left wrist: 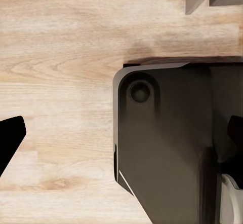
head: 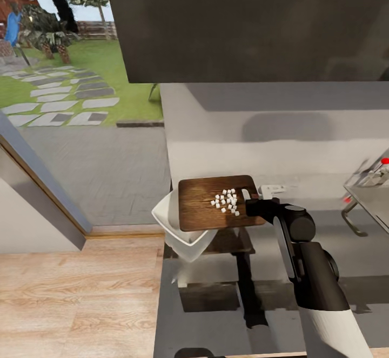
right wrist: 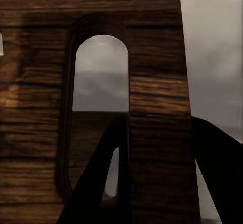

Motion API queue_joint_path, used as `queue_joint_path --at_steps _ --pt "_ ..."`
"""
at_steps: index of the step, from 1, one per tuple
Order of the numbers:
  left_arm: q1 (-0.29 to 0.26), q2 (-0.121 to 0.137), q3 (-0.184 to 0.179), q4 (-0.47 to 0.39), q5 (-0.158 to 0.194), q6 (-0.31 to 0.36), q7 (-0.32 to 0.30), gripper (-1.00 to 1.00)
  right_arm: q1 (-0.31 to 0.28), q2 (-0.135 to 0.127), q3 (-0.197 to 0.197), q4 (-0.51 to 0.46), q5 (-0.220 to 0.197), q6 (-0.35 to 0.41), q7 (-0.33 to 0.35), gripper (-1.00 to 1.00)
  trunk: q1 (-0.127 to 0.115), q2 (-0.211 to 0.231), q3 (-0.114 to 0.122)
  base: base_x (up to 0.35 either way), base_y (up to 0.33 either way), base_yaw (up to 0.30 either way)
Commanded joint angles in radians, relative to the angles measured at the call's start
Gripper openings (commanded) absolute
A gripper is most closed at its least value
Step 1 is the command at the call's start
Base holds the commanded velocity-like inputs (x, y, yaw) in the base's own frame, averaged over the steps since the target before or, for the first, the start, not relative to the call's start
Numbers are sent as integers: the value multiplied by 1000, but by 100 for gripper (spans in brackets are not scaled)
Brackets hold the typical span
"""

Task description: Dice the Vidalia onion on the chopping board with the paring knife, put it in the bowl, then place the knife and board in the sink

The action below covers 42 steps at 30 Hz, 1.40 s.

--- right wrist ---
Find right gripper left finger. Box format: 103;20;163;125
56;116;133;224

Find cutting board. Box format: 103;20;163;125
0;0;201;224

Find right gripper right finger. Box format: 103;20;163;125
191;116;243;224

